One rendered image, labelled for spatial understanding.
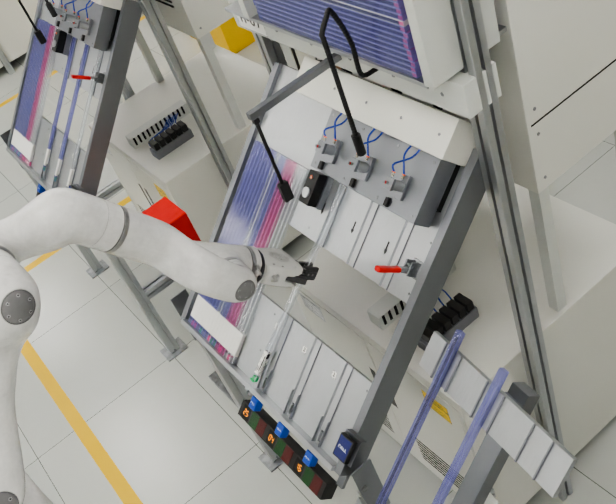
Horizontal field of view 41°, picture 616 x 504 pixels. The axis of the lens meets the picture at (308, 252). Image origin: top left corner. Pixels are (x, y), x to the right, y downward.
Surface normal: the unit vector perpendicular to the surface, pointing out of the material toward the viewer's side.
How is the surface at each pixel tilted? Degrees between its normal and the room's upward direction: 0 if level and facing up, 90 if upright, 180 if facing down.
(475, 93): 90
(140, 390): 0
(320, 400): 42
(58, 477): 0
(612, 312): 90
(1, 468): 69
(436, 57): 90
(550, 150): 90
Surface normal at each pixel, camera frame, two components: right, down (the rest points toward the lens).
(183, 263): -0.10, 0.13
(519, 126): -0.76, 0.59
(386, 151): -0.74, -0.13
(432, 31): 0.57, 0.40
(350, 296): -0.30, -0.71
